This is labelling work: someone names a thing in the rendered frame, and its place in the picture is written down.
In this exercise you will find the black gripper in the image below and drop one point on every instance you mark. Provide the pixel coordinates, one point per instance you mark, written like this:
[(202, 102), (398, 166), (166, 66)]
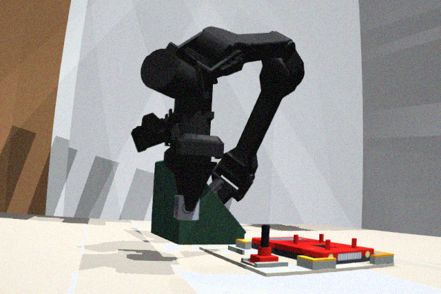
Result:
[(189, 157)]

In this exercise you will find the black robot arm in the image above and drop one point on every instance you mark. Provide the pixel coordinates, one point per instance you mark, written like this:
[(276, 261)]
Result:
[(187, 73)]

